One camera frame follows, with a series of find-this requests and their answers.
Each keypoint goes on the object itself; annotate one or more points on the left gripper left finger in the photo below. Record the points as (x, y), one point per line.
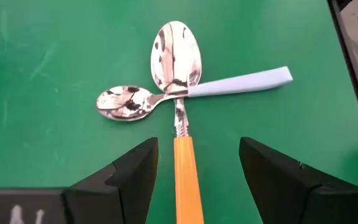
(120, 193)

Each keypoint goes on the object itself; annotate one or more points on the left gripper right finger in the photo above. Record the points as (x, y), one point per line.
(291, 193)

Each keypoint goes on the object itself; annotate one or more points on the pile of spoons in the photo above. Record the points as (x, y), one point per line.
(244, 82)

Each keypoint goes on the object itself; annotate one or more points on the black metal table frame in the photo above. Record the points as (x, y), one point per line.
(356, 71)

